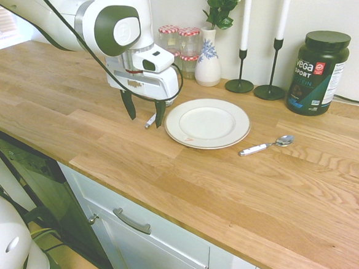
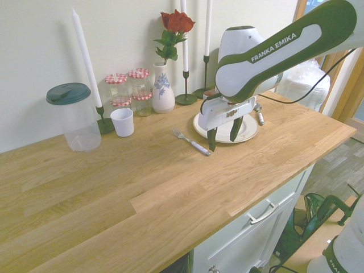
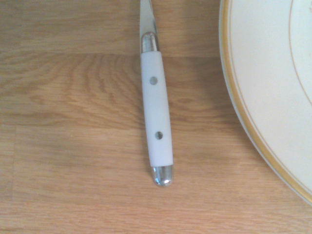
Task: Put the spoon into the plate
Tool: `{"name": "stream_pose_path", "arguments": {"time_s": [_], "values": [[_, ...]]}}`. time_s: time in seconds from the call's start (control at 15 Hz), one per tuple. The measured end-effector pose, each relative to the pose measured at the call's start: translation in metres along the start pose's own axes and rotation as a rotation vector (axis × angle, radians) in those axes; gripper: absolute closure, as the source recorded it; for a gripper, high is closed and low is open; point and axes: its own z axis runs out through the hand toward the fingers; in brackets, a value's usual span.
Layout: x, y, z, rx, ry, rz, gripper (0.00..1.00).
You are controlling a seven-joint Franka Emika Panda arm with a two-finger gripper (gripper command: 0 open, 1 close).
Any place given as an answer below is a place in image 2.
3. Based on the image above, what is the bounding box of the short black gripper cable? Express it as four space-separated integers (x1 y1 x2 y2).
200 93 221 115

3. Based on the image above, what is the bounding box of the white vase with blue flowers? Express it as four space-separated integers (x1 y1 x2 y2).
151 61 176 115

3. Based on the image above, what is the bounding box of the wooden door frame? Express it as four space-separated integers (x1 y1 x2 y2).
320 47 364 122

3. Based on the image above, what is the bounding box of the tall white candle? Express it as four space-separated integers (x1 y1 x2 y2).
204 0 213 57
180 0 189 72
71 7 103 109

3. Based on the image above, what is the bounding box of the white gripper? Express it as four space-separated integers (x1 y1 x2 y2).
197 94 258 152

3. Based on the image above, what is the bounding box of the green clamp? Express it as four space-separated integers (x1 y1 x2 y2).
300 184 364 243

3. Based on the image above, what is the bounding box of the steel fork with white handle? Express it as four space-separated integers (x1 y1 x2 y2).
172 126 212 157

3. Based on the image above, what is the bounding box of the metal drawer handle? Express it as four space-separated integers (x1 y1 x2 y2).
246 198 279 226

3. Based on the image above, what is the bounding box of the glass jar red checked lid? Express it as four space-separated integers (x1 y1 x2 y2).
127 68 151 96
110 96 133 112
104 73 129 100
131 92 154 118

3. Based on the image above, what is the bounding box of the white plastic cup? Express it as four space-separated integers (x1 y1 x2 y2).
110 107 134 138

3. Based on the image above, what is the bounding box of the wooden mounting board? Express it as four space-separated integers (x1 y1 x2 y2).
280 195 364 273

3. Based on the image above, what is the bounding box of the clear jug with green lid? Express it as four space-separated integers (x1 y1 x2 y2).
45 82 102 152

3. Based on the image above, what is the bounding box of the long black cable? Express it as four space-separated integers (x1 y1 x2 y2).
257 48 358 105

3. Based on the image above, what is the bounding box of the clear plastic wrapped bundle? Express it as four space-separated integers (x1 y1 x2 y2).
280 55 334 116

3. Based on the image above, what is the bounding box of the red rose with green leaves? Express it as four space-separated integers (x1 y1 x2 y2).
153 9 196 66

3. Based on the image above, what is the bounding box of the white plate with gold rim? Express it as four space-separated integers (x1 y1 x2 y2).
192 111 260 144

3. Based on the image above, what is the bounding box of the black candle holder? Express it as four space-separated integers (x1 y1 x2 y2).
193 55 218 100
175 70 198 106
95 105 116 135

